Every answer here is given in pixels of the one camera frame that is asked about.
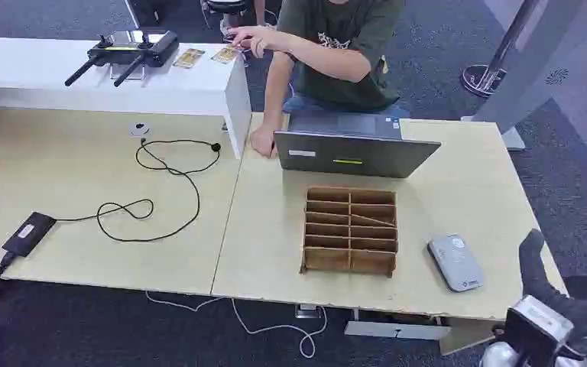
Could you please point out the wooden divided card box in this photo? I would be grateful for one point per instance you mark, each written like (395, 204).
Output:
(349, 233)

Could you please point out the grey laptop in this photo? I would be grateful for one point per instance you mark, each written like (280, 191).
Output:
(354, 152)

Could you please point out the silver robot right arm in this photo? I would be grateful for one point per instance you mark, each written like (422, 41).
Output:
(501, 357)

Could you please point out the black remote controller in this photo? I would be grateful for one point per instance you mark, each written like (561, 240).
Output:
(157, 48)

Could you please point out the grey card reader device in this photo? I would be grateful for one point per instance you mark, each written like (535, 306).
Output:
(455, 263)

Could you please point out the white table foot plate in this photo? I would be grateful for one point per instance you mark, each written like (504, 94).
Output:
(395, 330)

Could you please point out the black stool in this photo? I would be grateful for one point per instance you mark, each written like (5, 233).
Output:
(227, 6)

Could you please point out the yellow printed card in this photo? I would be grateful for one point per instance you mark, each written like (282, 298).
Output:
(224, 54)
(188, 58)

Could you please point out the metal stanchion pole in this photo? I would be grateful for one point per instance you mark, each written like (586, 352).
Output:
(483, 80)

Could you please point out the beige table leg panel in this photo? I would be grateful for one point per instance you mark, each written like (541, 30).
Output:
(463, 337)

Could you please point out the person's left hand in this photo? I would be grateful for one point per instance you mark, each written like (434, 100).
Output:
(255, 38)

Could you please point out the white desk shelf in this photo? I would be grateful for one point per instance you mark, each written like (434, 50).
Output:
(45, 96)

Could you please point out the person's right hand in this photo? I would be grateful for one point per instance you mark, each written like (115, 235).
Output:
(263, 142)

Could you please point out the white display stand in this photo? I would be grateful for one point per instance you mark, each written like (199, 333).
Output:
(536, 76)

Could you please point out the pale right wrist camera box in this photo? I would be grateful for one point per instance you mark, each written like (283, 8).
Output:
(536, 324)

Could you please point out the black power adapter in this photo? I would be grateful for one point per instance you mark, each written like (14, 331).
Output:
(27, 234)

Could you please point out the person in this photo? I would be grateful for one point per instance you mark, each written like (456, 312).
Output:
(344, 30)

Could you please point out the metal floor socket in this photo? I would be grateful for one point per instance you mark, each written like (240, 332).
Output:
(307, 311)

